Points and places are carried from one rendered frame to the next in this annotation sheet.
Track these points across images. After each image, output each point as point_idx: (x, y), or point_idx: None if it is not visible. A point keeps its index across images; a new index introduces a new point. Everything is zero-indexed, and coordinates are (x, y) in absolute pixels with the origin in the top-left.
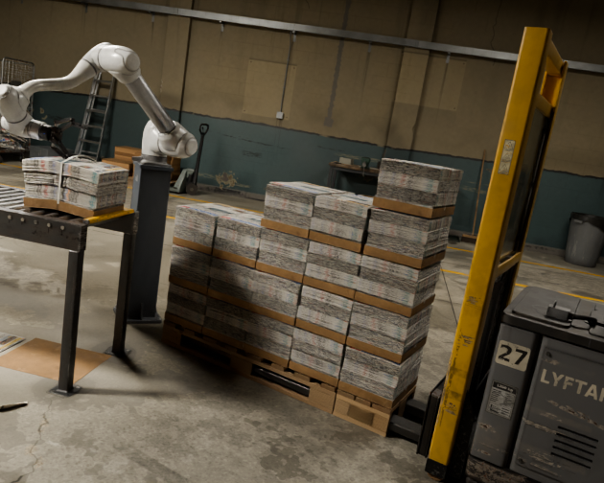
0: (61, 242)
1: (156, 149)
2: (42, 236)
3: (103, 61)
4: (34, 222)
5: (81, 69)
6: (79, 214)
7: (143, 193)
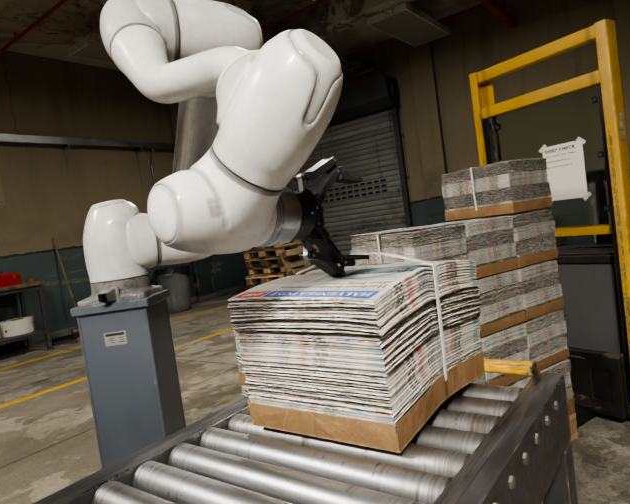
0: (560, 445)
1: (153, 257)
2: (546, 464)
3: (201, 34)
4: (538, 441)
5: (162, 49)
6: (471, 376)
7: (157, 359)
